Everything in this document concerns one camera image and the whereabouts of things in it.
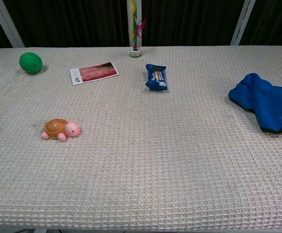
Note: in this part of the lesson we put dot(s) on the blue cloth with black trim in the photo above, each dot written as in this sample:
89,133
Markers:
265,102

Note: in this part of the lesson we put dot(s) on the red picture card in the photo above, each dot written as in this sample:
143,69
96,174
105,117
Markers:
94,72

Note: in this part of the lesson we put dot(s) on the beige waffle-weave tablecloth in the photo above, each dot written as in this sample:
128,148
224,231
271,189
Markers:
141,157

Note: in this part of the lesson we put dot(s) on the green ball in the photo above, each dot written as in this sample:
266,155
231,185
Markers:
30,62

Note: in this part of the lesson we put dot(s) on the pink and brown turtle toy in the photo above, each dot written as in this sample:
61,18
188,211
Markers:
58,128

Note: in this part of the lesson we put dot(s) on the dark curtain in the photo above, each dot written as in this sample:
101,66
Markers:
68,21

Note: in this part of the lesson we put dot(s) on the blue cookie snack packet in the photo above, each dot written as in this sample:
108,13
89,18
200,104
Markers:
156,77

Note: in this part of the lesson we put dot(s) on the small vase with artificial flowers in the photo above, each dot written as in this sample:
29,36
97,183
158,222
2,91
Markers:
135,36

